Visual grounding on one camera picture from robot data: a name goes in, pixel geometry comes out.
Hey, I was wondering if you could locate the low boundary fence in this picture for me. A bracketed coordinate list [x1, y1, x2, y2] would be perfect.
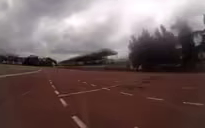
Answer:
[56, 63, 134, 72]

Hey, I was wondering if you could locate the roofed grandstand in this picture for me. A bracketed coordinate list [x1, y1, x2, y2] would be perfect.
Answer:
[58, 48, 119, 66]

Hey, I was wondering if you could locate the red running track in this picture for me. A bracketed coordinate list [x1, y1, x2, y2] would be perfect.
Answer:
[0, 67, 205, 128]

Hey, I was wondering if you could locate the group of dark trees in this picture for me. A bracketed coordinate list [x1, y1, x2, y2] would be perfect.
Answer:
[127, 12, 205, 73]

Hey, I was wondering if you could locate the distant row of trees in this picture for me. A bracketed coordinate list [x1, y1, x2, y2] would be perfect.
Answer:
[0, 49, 58, 67]

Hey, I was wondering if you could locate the grass field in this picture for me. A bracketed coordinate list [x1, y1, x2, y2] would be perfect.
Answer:
[0, 63, 42, 77]

